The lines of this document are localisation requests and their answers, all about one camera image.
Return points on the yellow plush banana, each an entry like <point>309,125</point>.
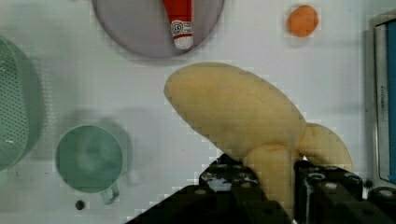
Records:
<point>253,122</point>

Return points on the grey round plate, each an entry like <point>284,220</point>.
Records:
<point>142,26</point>

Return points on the orange toy fruit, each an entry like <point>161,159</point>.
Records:
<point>302,21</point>

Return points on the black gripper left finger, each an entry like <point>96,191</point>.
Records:
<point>227,193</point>

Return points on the black toaster oven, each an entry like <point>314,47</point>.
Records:
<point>383,64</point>

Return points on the green mug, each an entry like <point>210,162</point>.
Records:
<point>89,159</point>

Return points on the red ketchup bottle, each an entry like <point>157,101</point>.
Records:
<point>179,14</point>

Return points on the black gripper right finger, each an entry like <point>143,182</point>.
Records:
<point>332,195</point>

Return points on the green perforated colander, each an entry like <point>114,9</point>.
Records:
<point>21,107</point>

